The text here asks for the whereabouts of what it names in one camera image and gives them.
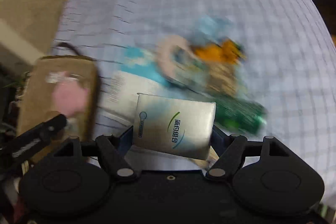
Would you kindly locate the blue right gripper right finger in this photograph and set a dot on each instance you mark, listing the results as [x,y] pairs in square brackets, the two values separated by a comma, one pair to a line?
[219,141]

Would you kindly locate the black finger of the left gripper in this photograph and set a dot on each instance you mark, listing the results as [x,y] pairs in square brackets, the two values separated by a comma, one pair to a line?
[37,138]

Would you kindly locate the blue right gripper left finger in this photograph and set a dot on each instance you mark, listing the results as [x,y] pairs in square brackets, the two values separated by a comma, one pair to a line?
[125,141]

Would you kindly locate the small white tissue pack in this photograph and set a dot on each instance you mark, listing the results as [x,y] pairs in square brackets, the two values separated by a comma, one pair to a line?
[174,126]

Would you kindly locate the green drink can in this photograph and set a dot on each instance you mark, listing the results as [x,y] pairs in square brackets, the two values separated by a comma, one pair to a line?
[237,115]

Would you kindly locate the blue strawberry herb sachet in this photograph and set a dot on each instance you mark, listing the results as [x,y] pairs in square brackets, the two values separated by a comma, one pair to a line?
[215,79]

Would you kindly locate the white blue face towel pack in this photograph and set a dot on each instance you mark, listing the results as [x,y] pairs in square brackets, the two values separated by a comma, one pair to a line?
[137,73]

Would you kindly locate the woven lined storage basket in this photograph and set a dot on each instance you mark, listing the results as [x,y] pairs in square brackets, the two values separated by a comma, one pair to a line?
[36,105]

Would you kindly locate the pink double-sided tape roll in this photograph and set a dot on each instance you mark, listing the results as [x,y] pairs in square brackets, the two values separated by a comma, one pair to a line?
[173,58]

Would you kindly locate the crumpled blue face mask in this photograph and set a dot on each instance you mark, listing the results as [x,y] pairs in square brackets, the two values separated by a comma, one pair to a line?
[210,29]

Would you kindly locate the beige fabric chair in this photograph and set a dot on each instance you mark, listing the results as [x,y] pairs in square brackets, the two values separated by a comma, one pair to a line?
[28,28]

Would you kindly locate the blue checked tablecloth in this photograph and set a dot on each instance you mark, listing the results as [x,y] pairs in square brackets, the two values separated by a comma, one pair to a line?
[289,64]

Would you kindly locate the pink drawstring sachet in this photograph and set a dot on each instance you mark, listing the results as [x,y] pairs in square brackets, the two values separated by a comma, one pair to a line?
[69,98]

